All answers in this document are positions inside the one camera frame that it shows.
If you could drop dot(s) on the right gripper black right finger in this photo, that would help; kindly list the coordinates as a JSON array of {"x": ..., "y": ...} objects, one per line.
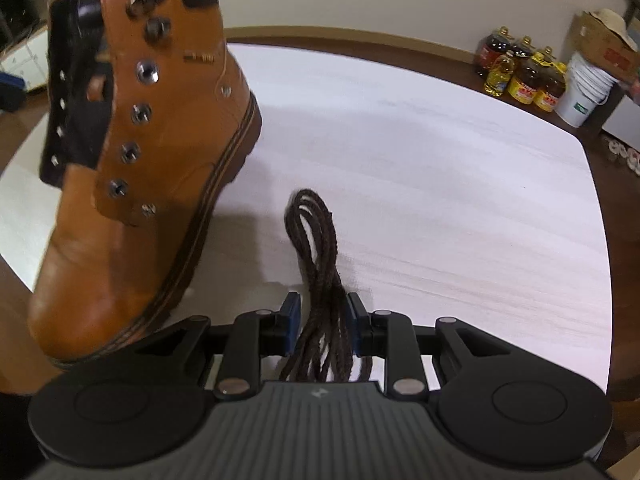
[{"x": 389, "y": 336}]

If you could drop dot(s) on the white cabinet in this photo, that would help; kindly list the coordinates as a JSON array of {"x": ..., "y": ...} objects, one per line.
[{"x": 29, "y": 60}]

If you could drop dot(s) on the tan leather boot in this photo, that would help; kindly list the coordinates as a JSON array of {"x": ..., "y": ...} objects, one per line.
[{"x": 150, "y": 118}]

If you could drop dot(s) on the large oil bottle yellow label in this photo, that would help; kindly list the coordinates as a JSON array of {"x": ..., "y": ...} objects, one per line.
[{"x": 526, "y": 78}]

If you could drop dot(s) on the dark oil bottle red label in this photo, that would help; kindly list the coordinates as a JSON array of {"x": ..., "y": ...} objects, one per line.
[{"x": 494, "y": 45}]

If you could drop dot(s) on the small yellow oil bottle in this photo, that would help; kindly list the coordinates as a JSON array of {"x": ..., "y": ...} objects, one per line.
[{"x": 500, "y": 74}]

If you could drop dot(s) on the white plastic bucket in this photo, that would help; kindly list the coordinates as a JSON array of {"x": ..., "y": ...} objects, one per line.
[{"x": 591, "y": 95}]

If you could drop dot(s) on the cardboard box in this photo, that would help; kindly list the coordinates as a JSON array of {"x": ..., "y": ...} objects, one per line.
[{"x": 602, "y": 39}]

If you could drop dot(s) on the dark brown shoelace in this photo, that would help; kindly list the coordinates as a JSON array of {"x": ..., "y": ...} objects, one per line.
[{"x": 323, "y": 350}]

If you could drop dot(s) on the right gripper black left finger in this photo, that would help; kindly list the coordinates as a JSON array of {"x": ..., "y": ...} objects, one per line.
[{"x": 252, "y": 337}]

